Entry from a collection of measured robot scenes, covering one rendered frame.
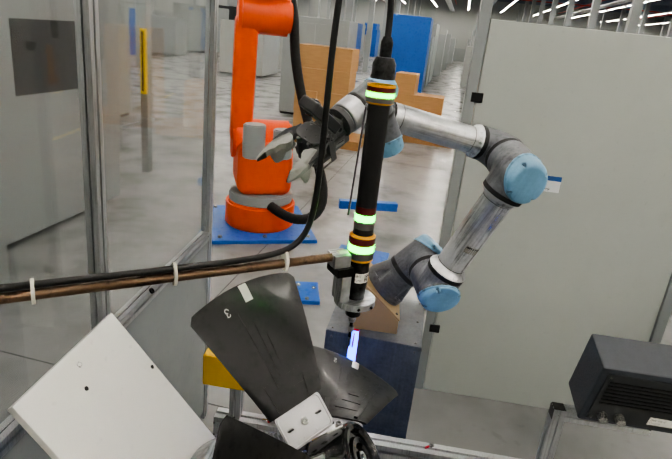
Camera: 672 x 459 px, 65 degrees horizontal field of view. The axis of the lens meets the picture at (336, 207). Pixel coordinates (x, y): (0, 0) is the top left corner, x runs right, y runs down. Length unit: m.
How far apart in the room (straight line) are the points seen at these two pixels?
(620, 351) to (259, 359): 0.87
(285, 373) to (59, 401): 0.35
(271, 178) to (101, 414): 4.00
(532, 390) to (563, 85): 1.66
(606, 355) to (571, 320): 1.69
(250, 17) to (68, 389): 4.09
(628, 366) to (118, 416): 1.08
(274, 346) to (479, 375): 2.33
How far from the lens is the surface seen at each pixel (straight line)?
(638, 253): 3.04
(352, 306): 0.88
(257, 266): 0.80
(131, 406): 1.01
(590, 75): 2.74
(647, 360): 1.47
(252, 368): 0.95
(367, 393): 1.19
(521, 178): 1.40
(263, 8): 4.79
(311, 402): 0.98
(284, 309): 0.99
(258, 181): 4.82
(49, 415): 0.91
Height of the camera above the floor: 1.89
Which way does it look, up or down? 19 degrees down
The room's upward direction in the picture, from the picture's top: 6 degrees clockwise
